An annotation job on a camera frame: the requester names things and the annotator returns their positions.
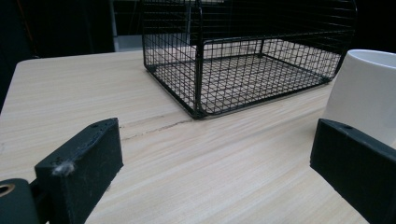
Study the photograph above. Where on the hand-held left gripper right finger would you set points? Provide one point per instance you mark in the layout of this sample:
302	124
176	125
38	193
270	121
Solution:
358	161

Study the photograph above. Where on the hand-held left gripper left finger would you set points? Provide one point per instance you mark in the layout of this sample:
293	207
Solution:
84	161

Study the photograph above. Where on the white cup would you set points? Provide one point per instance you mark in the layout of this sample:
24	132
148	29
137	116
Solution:
365	93

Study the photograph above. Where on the grey metal stand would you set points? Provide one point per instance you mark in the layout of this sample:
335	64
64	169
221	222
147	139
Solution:
126	37

